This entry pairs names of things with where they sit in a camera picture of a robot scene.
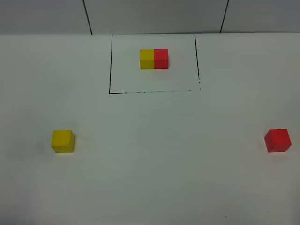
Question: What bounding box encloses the yellow template block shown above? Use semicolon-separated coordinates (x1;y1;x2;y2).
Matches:
140;49;154;70

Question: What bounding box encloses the red template block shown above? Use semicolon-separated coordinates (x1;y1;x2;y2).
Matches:
154;49;169;69

